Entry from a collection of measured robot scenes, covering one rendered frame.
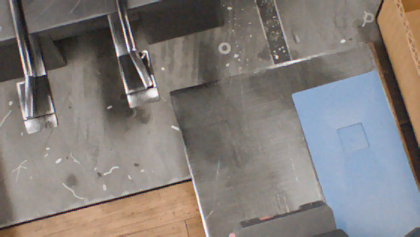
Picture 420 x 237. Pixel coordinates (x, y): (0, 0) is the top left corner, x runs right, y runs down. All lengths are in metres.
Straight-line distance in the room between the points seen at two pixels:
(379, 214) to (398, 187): 0.03
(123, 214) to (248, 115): 0.13
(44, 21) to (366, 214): 0.28
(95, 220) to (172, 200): 0.06
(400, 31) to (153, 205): 0.24
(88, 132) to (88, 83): 0.04
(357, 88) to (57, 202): 0.26
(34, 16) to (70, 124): 0.11
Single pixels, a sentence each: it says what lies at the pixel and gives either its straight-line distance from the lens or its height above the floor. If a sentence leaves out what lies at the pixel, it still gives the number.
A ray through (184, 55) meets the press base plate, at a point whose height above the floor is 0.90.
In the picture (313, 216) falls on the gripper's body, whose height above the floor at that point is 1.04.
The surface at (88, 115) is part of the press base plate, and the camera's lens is 0.74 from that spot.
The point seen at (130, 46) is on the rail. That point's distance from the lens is 0.66.
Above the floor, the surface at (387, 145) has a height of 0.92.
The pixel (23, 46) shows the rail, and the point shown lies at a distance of 0.67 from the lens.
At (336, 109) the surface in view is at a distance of 0.71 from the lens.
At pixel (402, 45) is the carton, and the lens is 0.70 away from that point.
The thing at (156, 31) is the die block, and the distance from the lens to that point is 0.72.
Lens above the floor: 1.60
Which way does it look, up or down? 75 degrees down
